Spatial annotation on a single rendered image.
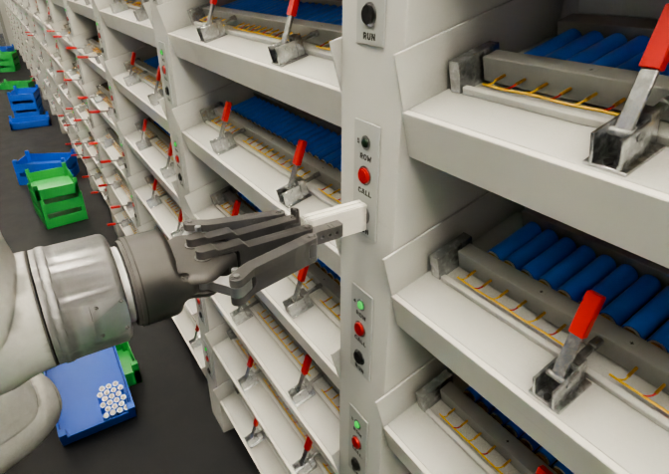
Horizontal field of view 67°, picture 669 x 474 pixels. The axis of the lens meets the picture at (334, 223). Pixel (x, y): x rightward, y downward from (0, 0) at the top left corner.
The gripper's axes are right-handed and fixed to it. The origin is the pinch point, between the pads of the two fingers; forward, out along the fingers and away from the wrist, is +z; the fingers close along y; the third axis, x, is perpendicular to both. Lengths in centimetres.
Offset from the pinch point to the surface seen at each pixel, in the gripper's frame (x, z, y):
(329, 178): -3.6, 10.7, -18.0
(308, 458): -62, 7, -20
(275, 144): -3.2, 10.6, -34.6
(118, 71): -6, 6, -135
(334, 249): -7.4, 4.1, -6.3
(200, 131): -7, 6, -60
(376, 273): -6.1, 3.9, 2.3
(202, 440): -97, -2, -66
